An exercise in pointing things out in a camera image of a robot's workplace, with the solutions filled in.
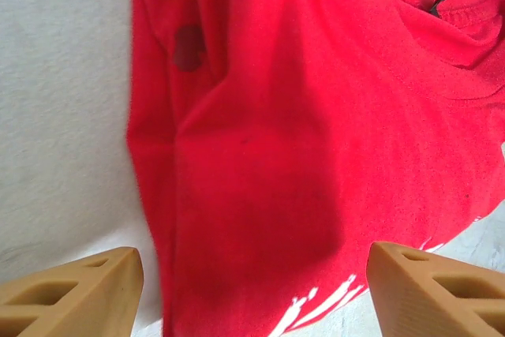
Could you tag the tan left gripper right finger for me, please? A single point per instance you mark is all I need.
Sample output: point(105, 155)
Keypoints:
point(426, 293)

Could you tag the red t-shirt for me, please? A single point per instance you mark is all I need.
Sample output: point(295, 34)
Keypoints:
point(296, 116)

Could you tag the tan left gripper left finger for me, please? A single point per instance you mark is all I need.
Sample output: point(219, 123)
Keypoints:
point(79, 297)

